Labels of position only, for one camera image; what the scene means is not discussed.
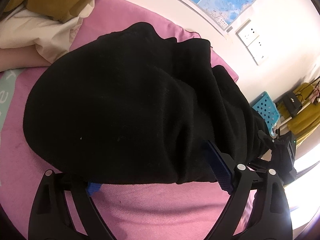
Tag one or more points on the upper teal plastic basket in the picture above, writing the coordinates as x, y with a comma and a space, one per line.
266, 108

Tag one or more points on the plush toy on rack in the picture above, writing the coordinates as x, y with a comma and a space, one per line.
314, 96

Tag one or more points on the black handbag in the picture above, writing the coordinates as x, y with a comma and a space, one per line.
292, 103

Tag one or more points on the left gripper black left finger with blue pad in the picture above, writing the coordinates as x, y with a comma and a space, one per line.
50, 217

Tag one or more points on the white coat rack pole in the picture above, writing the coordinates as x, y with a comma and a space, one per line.
282, 122

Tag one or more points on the cream beige garment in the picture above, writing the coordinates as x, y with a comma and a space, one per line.
52, 39

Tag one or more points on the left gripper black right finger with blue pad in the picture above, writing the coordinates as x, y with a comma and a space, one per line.
270, 215

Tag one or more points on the mustard yellow hanging sweater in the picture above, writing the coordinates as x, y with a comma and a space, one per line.
307, 121

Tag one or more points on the black coat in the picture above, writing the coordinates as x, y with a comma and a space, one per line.
134, 108

